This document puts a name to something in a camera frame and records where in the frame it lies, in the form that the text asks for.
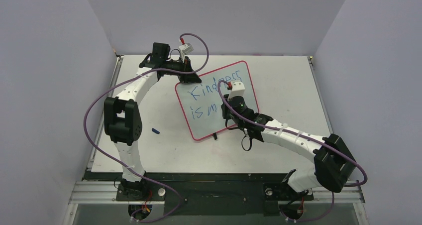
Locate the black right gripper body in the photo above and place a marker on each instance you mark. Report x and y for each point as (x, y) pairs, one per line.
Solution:
(235, 97)

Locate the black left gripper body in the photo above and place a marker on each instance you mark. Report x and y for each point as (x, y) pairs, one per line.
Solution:
(174, 65)

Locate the pink framed whiteboard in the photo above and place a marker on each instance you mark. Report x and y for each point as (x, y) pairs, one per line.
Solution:
(201, 103)

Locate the blue marker cap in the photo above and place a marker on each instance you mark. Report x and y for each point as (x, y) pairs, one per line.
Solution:
(155, 131)

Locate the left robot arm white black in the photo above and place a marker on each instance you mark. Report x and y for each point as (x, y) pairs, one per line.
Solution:
(122, 118)

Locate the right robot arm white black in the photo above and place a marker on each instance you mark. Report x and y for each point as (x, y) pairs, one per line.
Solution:
(332, 161)

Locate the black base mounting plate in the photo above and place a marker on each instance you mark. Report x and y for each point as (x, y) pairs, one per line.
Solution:
(207, 194)

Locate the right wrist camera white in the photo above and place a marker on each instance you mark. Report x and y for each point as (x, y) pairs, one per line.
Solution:
(236, 88)

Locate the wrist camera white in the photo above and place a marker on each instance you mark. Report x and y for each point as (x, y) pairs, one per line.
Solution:
(236, 88)
(185, 49)

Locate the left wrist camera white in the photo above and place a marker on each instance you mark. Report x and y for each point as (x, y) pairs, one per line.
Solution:
(185, 49)

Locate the aluminium extrusion rail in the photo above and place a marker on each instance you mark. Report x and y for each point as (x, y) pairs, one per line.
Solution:
(102, 192)

